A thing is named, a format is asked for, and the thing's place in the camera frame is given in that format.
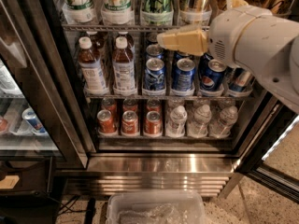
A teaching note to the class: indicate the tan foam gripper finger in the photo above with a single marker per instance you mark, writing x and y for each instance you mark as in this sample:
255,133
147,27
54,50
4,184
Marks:
189,39
236,3

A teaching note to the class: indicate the gold orange tall can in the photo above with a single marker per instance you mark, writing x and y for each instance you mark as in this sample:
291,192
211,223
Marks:
194,12

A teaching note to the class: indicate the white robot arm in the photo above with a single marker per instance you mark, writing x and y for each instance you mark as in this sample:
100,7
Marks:
251,38

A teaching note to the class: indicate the rear blue pepsi can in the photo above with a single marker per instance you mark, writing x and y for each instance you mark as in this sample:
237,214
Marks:
181,55

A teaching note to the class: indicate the blue pepsi can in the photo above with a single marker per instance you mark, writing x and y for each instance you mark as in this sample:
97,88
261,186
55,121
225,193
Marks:
181,55
183,75

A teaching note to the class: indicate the front blue pepsi can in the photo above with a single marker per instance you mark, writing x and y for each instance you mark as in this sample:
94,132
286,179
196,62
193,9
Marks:
183,75

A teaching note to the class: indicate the front pepsi logo can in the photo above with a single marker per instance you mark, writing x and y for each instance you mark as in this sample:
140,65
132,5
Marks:
213,75

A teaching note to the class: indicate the middle blue patterned can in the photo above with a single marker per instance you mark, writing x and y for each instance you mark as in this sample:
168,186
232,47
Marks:
154,51

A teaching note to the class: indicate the blue patterned can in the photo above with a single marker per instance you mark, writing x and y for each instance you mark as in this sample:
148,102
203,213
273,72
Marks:
154,75
154,51

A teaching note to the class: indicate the rear dark can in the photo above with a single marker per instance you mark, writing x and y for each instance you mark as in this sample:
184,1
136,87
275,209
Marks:
151,38

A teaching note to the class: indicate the green tall can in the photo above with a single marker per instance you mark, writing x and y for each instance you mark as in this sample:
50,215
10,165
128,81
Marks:
156,12

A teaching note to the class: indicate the rear silver blue can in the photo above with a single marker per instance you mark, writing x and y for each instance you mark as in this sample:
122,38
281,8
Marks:
229,73

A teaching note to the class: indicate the silver blue can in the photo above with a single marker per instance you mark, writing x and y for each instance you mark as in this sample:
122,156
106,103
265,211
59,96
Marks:
240,80
229,73

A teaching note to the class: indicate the front blue patterned can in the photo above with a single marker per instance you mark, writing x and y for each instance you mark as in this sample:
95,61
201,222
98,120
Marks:
154,75

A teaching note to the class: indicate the front silver blue can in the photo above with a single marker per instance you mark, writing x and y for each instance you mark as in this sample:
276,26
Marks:
240,80

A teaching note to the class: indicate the rear right orange can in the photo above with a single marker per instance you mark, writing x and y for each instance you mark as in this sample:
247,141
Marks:
154,105

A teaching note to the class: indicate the white orange green can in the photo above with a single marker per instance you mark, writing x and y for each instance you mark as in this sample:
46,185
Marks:
117,12

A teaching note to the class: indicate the rear middle orange can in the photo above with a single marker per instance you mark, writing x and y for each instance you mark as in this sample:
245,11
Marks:
129,104

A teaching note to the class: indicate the front right orange can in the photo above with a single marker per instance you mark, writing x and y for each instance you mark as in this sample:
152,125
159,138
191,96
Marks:
153,124

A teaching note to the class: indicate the rear left orange can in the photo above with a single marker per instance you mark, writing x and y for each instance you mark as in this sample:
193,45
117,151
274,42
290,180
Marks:
109,104

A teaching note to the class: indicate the front middle orange can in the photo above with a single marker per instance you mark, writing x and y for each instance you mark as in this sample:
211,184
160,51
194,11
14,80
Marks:
129,122

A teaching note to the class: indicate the white green can far left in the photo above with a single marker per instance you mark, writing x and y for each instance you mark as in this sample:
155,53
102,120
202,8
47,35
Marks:
81,11

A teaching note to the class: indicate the front left orange can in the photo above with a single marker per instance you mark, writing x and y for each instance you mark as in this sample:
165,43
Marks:
106,121

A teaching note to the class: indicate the steel fridge base grille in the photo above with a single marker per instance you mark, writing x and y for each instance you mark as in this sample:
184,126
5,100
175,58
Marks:
115,173

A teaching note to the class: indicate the open fridge door right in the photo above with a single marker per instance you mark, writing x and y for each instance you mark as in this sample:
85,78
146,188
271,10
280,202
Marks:
257,164

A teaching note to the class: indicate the glass fridge door left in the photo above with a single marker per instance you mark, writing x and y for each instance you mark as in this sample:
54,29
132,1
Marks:
35,52

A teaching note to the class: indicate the blue white can behind glass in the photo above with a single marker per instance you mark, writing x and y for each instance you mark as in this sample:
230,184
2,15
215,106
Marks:
32,119

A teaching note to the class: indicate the red can behind glass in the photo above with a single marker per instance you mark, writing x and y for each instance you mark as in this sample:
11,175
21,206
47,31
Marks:
3,125

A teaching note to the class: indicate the rear right tea bottle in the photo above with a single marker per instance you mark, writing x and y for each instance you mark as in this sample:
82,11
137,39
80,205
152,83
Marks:
130,40

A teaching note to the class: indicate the tea bottle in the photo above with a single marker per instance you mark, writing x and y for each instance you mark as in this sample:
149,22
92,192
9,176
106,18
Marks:
89,60
130,40
124,67
97,40

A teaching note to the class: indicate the front right tea bottle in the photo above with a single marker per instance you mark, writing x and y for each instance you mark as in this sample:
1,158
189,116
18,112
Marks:
124,67

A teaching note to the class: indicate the front middle water bottle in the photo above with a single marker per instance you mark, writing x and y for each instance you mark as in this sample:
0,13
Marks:
197,128

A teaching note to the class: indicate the water bottle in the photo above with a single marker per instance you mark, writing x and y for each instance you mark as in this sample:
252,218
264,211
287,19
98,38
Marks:
175,127
222,125
197,128

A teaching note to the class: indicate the front left water bottle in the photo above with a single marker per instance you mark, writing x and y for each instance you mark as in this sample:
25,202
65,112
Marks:
175,127

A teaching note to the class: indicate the front right water bottle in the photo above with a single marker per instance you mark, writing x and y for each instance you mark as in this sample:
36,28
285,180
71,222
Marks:
222,125

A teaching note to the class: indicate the rear left tea bottle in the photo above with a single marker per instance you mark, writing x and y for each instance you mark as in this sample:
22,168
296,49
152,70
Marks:
97,40

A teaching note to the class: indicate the front left tea bottle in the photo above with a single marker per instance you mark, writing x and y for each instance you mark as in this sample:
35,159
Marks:
89,60

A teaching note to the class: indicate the clear plastic bin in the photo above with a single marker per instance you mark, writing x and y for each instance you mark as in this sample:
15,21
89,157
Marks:
156,207

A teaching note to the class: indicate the middle wire shelf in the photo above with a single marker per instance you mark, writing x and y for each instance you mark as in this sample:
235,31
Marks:
167,97

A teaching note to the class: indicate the wire shelf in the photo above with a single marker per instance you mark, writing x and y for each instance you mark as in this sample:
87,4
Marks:
116,28
142,137
167,97

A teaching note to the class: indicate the top wire shelf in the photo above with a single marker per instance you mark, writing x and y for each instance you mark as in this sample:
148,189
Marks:
116,28

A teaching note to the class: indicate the bottom wire shelf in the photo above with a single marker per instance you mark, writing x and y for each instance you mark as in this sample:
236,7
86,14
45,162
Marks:
142,137

